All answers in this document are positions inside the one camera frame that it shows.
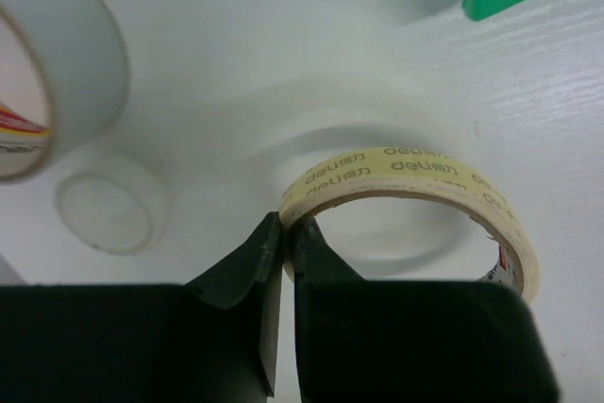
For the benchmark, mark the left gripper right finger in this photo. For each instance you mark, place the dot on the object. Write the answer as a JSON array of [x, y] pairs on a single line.
[[359, 340]]

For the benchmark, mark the beige masking tape roll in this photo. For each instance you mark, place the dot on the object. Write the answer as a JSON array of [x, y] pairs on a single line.
[[414, 173]]

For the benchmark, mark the large tape roll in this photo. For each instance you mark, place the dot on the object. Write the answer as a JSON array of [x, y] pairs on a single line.
[[64, 79]]

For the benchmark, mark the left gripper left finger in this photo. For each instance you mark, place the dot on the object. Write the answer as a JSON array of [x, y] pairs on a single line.
[[213, 339]]

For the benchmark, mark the small white tape roll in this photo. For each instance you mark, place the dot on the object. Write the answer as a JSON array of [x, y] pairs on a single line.
[[115, 205]]

